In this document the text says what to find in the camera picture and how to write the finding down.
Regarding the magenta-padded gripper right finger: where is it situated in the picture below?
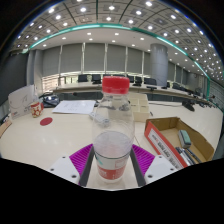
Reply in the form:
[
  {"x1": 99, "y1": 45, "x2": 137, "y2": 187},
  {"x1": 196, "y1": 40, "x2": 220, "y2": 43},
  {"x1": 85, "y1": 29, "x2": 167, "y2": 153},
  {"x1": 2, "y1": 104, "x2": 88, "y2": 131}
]
[{"x1": 130, "y1": 143, "x2": 177, "y2": 187}]

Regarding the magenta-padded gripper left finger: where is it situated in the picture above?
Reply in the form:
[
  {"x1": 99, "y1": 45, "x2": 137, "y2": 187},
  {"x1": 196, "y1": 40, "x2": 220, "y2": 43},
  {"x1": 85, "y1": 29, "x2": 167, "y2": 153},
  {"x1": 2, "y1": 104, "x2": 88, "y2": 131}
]
[{"x1": 49, "y1": 143, "x2": 96, "y2": 188}]

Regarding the clear red-capped water bottle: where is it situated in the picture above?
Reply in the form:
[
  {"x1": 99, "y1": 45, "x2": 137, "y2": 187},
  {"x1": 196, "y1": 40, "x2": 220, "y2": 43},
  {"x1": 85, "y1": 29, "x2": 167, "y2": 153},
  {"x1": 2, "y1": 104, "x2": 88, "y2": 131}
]
[{"x1": 91, "y1": 75, "x2": 136, "y2": 184}]

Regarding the open red-sided cardboard box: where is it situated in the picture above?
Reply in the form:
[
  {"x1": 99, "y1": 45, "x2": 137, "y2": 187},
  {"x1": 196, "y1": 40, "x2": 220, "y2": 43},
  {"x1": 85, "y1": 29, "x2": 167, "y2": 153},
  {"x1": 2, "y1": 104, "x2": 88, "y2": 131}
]
[{"x1": 143, "y1": 116, "x2": 215, "y2": 169}]

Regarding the grey whiteboard eraser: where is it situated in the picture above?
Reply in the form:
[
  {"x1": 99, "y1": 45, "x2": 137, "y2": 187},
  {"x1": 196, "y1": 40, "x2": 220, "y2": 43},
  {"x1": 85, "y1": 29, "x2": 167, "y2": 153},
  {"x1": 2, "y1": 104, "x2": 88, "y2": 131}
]
[{"x1": 178, "y1": 129, "x2": 193, "y2": 149}]

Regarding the flat round red coaster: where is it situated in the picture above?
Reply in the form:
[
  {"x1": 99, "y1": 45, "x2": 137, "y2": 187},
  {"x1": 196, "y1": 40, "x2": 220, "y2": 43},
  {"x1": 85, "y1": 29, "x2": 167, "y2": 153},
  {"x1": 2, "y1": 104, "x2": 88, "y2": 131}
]
[{"x1": 39, "y1": 116, "x2": 54, "y2": 127}]

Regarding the white printed paper sheet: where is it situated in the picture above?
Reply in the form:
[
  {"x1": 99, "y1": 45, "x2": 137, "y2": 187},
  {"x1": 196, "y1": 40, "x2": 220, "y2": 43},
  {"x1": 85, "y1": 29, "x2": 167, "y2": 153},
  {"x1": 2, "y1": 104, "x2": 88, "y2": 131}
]
[{"x1": 51, "y1": 99, "x2": 97, "y2": 115}]

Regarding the red and cream mug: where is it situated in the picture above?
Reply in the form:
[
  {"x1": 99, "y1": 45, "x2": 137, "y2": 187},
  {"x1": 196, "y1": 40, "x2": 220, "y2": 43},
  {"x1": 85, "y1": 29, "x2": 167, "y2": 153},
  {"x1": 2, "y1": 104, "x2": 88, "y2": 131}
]
[{"x1": 29, "y1": 101, "x2": 45, "y2": 118}]

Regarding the small black table device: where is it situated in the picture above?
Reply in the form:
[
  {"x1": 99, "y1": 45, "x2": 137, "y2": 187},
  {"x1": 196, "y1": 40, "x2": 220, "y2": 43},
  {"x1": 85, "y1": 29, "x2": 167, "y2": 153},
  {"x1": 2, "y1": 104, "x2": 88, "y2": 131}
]
[{"x1": 181, "y1": 99, "x2": 196, "y2": 113}]

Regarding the row of black office chairs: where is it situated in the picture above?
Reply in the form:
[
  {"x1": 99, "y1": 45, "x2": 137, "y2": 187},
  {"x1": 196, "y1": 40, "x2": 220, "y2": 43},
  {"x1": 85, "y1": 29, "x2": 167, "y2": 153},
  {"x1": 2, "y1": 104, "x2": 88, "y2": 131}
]
[{"x1": 77, "y1": 73, "x2": 158, "y2": 86}]

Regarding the large white cardboard box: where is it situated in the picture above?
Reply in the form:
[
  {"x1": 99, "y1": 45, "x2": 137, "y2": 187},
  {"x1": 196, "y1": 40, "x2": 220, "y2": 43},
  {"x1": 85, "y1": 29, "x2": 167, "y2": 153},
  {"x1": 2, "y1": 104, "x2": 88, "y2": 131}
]
[{"x1": 7, "y1": 84, "x2": 39, "y2": 120}]

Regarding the green ceiling light strip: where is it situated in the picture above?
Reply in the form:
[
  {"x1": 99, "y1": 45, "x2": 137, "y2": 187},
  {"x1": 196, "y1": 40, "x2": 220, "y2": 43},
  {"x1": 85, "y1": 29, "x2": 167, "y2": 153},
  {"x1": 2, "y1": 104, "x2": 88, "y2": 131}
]
[{"x1": 21, "y1": 23, "x2": 213, "y2": 101}]

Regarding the group of ceiling spot lights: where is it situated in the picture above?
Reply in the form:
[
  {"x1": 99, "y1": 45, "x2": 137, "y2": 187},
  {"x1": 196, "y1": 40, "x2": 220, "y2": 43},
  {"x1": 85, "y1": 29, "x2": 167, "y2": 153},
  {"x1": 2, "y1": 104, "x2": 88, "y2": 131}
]
[{"x1": 14, "y1": 0, "x2": 224, "y2": 81}]

